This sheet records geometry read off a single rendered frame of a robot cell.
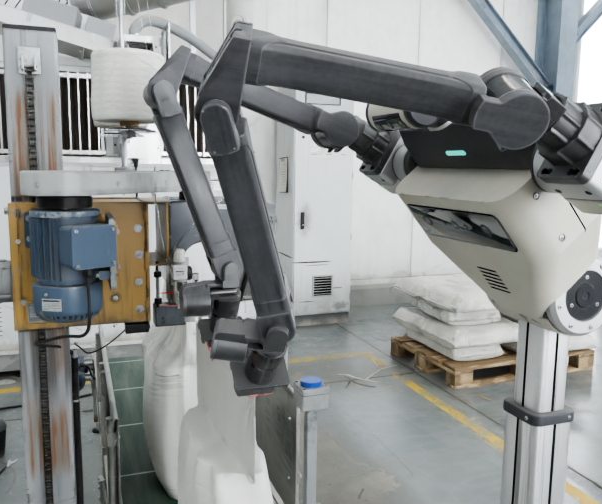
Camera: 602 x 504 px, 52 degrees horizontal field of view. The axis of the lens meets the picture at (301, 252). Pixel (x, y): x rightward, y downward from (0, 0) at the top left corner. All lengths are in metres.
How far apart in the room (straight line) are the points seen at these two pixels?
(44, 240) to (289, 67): 0.81
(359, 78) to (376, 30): 5.63
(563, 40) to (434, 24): 1.36
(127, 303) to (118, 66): 0.60
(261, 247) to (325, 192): 4.54
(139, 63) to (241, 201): 0.64
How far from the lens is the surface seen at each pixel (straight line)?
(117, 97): 1.43
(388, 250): 6.46
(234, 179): 0.86
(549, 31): 7.49
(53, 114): 1.68
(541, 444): 1.39
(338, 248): 5.55
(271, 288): 0.96
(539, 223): 1.07
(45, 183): 1.41
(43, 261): 1.46
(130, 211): 1.63
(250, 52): 0.78
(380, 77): 0.81
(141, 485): 2.25
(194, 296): 1.31
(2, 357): 4.58
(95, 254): 1.38
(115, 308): 1.66
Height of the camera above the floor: 1.44
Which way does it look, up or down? 8 degrees down
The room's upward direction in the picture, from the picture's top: 1 degrees clockwise
